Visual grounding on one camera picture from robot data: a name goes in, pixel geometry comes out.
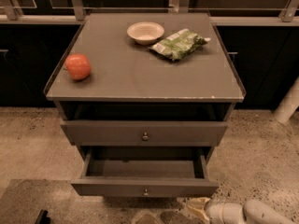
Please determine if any red apple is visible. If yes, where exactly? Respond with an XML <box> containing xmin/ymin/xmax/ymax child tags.
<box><xmin>65</xmin><ymin>53</ymin><xmax>92</xmax><ymax>80</ymax></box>

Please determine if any grey drawer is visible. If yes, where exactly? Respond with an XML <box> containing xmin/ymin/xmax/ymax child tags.
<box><xmin>71</xmin><ymin>147</ymin><xmax>218</xmax><ymax>198</ymax></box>
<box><xmin>61</xmin><ymin>120</ymin><xmax>227</xmax><ymax>147</ymax></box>

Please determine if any green snack bag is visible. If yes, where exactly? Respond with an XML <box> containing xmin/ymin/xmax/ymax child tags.
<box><xmin>149</xmin><ymin>29</ymin><xmax>211</xmax><ymax>61</ymax></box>

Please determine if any grey drawer cabinet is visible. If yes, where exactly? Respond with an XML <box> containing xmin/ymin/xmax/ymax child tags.
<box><xmin>43</xmin><ymin>12</ymin><xmax>247</xmax><ymax>161</ymax></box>

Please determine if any grey top drawer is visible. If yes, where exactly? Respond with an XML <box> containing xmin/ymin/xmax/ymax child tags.
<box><xmin>61</xmin><ymin>120</ymin><xmax>227</xmax><ymax>147</ymax></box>

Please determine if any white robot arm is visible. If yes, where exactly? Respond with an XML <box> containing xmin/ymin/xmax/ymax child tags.
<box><xmin>187</xmin><ymin>78</ymin><xmax>299</xmax><ymax>224</ymax></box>

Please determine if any metal railing frame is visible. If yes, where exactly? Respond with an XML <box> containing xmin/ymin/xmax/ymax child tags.
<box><xmin>0</xmin><ymin>0</ymin><xmax>299</xmax><ymax>26</ymax></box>

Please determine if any white paper bowl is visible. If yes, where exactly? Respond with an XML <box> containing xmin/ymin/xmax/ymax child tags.
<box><xmin>127</xmin><ymin>21</ymin><xmax>164</xmax><ymax>45</ymax></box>

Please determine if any black object at floor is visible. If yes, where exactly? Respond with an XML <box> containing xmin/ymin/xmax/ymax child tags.
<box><xmin>35</xmin><ymin>210</ymin><xmax>50</xmax><ymax>224</ymax></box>

